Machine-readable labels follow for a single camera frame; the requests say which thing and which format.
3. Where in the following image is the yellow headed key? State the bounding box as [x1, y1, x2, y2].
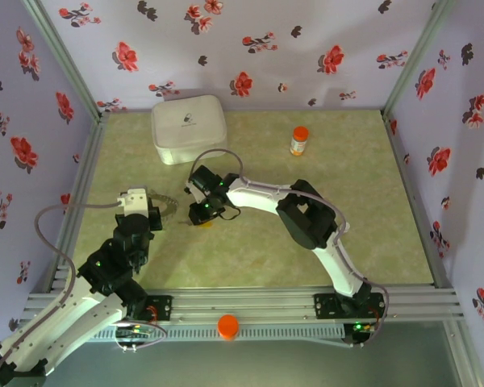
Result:
[177, 217, 218, 230]

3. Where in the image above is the black keyring with metal rings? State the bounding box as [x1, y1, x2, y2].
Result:
[147, 193, 180, 223]

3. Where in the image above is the white medicine storage box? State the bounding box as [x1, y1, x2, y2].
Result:
[151, 94, 228, 166]

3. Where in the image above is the orange capped pill bottle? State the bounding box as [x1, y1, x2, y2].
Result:
[289, 126, 310, 157]

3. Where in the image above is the orange round cap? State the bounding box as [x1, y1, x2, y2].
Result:
[217, 314, 240, 342]

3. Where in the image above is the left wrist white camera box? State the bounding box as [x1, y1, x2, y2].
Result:
[117, 187, 151, 221]

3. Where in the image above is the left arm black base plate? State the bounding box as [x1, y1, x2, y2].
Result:
[99, 295, 173, 323]

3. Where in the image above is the aluminium side rail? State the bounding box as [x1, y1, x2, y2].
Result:
[44, 112, 110, 293]
[382, 110, 457, 289]

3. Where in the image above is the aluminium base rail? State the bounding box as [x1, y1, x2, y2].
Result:
[22, 285, 465, 324]

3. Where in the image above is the white slotted cable duct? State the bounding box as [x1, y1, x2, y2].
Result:
[74, 324, 346, 340]

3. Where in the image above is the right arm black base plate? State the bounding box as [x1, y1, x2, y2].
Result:
[313, 293, 388, 319]

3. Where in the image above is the aluminium frame post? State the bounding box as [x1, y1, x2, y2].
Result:
[21, 0, 110, 122]
[382, 0, 456, 118]

